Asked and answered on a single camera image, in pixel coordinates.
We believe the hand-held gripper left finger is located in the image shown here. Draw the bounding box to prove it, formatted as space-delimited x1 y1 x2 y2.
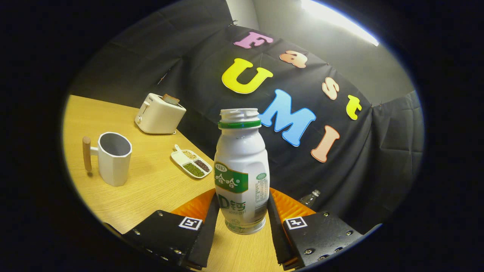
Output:
123 188 220 270

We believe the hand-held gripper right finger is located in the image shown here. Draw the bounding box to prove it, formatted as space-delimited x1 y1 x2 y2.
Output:
267 188 365 270

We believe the white juice bottle green label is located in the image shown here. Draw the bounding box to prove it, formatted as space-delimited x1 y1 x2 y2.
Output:
214 108 270 235

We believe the white cup wooden handle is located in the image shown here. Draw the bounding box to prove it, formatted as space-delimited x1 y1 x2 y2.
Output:
82 132 133 187

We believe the clear plastic water bottle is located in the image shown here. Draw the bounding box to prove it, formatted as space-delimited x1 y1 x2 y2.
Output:
299 189 321 208

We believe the wooden table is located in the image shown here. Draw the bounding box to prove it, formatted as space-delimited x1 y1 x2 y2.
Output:
62 94 299 272

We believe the white divided bean dish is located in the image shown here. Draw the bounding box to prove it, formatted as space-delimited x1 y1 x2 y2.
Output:
171 144 213 179

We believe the cream toaster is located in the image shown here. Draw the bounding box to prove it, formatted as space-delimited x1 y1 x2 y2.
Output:
135 93 187 135

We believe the ceiling light panel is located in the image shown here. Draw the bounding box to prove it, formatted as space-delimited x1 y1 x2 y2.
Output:
302 0 379 46

